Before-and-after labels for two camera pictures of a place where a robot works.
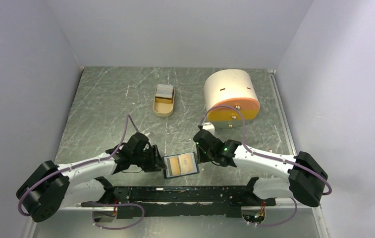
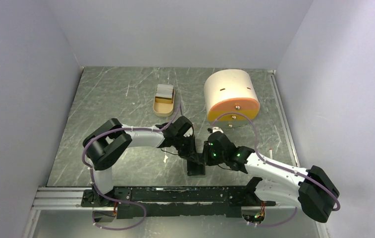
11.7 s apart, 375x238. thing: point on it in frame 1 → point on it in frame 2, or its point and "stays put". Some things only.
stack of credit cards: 164,93 stays put
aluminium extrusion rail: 272,73 stays put
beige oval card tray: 162,106 stays put
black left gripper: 155,163 → 190,153
